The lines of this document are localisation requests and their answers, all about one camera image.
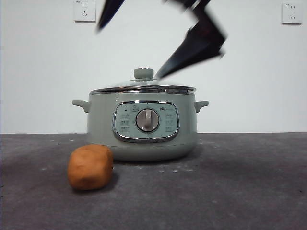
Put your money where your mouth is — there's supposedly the glass lid with green knob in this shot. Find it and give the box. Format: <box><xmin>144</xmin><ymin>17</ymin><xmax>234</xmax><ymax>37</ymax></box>
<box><xmin>90</xmin><ymin>68</ymin><xmax>196</xmax><ymax>94</ymax></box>

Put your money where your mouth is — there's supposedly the brown potato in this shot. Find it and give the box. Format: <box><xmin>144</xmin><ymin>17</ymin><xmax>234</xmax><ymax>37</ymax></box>
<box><xmin>67</xmin><ymin>144</ymin><xmax>114</xmax><ymax>191</ymax></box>

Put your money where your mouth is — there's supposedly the pale green electric pot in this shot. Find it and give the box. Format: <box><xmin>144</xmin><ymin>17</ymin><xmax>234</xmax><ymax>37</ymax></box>
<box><xmin>72</xmin><ymin>90</ymin><xmax>209</xmax><ymax>162</ymax></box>

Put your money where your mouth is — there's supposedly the white wall socket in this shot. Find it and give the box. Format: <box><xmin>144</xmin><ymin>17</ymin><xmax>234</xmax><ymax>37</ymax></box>
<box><xmin>281</xmin><ymin>2</ymin><xmax>303</xmax><ymax>25</ymax></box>
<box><xmin>73</xmin><ymin>0</ymin><xmax>97</xmax><ymax>23</ymax></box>

